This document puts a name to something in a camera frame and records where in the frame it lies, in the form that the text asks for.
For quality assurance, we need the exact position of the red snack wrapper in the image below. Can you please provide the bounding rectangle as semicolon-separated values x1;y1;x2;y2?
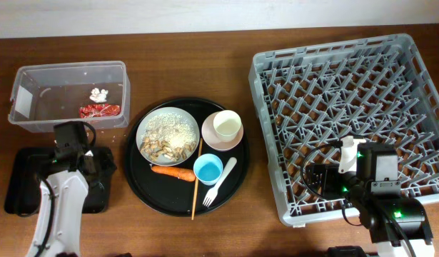
79;104;121;119

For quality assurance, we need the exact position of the orange carrot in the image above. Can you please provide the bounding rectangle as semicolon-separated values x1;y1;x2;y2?
151;166;196;182

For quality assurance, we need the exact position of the blue cup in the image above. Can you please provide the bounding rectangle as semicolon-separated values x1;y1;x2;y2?
193;153;223;186

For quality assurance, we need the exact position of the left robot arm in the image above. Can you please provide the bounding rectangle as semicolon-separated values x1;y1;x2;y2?
26;121;116;256

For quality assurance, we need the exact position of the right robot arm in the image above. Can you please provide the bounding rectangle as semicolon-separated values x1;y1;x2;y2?
300;139;435;256

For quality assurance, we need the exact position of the grey dishwasher rack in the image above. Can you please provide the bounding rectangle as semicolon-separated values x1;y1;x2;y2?
248;34;439;227

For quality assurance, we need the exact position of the crumpled white tissue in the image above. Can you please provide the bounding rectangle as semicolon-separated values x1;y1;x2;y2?
89;88;109;104

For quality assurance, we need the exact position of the clear plastic bin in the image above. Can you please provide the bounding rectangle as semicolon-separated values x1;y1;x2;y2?
8;61;131;133

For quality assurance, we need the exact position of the grey plate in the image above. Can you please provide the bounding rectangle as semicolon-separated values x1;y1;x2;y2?
136;107;200;166

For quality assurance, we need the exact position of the black rectangular tray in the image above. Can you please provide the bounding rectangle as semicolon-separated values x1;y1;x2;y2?
4;147;112;215

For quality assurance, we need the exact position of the pile of rice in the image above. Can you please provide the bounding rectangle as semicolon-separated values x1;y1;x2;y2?
141;113;197;146

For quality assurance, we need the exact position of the wooden chopstick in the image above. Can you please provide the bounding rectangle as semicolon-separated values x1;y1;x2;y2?
191;137;203;221

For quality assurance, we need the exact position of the cream cup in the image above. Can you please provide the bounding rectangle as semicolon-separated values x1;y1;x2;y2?
213;110;242;142

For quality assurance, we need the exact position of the white plastic fork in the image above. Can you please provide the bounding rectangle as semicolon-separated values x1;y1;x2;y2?
203;157;237;207

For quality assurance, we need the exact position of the pink saucer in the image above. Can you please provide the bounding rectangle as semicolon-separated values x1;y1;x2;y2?
201;111;244;151

